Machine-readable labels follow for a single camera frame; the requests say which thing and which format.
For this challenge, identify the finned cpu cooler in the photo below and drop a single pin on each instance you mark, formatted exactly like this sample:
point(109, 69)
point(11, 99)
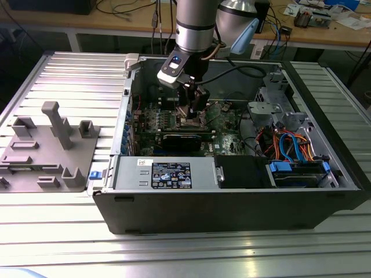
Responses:
point(303, 18)

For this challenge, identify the silver power supply unit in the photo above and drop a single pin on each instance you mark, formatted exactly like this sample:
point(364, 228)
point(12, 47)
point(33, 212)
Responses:
point(127, 175)

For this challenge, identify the wooden desk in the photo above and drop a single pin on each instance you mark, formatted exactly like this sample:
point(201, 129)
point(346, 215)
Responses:
point(130, 23)

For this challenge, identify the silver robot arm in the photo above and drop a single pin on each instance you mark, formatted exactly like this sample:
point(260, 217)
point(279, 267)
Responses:
point(195, 26)

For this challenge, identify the black graphics card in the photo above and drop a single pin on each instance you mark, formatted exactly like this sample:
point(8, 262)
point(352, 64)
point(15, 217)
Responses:
point(179, 142)

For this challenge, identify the black upright box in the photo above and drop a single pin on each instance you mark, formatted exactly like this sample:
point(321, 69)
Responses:
point(264, 17)

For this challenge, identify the pale blue teach pendant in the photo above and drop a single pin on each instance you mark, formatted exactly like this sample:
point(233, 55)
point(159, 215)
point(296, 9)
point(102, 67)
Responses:
point(243, 39)

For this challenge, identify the white barcode sheet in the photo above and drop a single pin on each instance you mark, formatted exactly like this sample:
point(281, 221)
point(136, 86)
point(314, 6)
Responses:
point(257, 52)

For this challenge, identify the hard disk in blue carrier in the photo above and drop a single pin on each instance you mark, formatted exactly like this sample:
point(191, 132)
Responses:
point(295, 179)

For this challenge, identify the blue cardboard box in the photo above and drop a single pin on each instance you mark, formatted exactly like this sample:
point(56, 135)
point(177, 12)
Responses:
point(342, 3)

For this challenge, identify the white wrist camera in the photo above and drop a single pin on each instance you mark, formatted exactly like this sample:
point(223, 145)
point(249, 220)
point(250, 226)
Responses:
point(168, 78)

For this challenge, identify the thin metal locking lever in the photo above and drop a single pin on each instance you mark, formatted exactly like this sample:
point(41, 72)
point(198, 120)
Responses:
point(213, 121)
point(174, 105)

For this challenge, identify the grey plastic parts rack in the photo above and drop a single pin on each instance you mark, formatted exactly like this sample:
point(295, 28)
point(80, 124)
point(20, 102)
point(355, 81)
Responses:
point(43, 165)

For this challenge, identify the black open pc case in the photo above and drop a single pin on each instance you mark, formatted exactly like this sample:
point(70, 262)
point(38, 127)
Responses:
point(203, 211)

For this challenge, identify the silver metal bracket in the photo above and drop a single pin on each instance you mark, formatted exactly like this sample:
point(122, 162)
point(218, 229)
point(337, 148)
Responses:
point(262, 109)

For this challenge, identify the blue plastic latch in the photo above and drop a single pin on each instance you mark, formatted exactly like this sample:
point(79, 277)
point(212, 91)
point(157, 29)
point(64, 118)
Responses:
point(94, 175)

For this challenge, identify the pale blue object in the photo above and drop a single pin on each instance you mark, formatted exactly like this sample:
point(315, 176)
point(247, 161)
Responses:
point(20, 274)

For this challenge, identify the black drive bay cover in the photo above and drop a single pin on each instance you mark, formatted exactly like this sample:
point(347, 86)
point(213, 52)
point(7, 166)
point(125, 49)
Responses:
point(242, 172)

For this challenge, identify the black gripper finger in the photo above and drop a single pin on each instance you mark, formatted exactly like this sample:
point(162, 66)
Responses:
point(184, 98)
point(200, 100)

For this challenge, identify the grey metal device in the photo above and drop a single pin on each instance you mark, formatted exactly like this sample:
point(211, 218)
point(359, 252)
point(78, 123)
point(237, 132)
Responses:
point(321, 20)

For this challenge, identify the white printed leaflet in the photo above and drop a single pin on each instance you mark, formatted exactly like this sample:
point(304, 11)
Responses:
point(291, 10)

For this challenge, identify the white paper sheet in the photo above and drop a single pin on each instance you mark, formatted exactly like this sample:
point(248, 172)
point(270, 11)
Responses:
point(352, 23)

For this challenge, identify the black ram slot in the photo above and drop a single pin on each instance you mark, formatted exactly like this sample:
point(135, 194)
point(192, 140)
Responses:
point(166, 106)
point(166, 101)

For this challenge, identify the green motherboard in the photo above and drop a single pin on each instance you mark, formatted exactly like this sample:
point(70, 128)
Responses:
point(229, 143)

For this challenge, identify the pale grey case latch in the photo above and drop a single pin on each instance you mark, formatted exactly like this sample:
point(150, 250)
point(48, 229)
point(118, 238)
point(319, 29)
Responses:
point(131, 61)

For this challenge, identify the silver cpu chip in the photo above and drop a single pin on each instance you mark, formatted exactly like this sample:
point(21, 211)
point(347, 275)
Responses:
point(182, 110)

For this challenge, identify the black equipment case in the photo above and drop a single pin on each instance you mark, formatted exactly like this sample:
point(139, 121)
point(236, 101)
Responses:
point(49, 7)

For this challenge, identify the cpu socket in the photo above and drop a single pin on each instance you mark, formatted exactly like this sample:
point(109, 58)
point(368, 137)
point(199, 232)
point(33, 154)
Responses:
point(179, 121)

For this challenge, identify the small black adapter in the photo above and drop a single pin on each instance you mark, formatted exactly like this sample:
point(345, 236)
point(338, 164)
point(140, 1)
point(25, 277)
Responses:
point(286, 30)

